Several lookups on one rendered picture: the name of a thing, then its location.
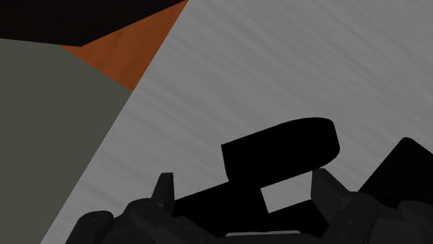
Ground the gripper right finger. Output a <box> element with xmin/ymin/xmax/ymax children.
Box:
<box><xmin>310</xmin><ymin>167</ymin><xmax>433</xmax><ymax>244</ymax></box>

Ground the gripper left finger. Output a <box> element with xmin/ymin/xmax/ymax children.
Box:
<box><xmin>65</xmin><ymin>172</ymin><xmax>221</xmax><ymax>244</ymax></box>

